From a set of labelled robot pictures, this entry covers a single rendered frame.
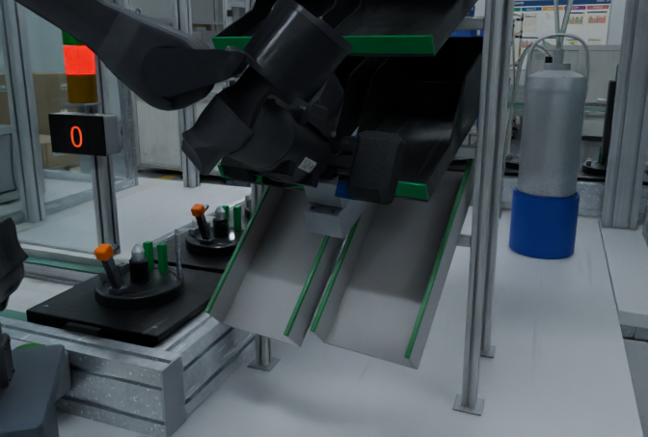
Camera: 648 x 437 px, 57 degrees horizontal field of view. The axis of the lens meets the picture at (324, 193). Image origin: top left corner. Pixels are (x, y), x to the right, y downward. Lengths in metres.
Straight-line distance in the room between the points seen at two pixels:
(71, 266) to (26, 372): 0.63
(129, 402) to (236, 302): 0.19
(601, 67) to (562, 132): 6.49
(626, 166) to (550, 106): 0.44
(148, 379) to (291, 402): 0.21
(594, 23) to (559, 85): 9.73
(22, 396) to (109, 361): 0.26
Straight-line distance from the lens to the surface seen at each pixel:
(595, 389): 1.03
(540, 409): 0.95
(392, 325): 0.77
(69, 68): 1.15
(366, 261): 0.82
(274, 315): 0.82
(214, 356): 0.93
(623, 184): 1.86
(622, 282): 1.47
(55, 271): 1.28
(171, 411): 0.86
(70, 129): 1.17
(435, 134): 0.80
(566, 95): 1.49
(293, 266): 0.84
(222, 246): 1.16
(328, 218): 0.60
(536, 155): 1.50
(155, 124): 6.74
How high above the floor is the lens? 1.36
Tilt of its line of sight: 14 degrees down
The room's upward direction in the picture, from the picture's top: straight up
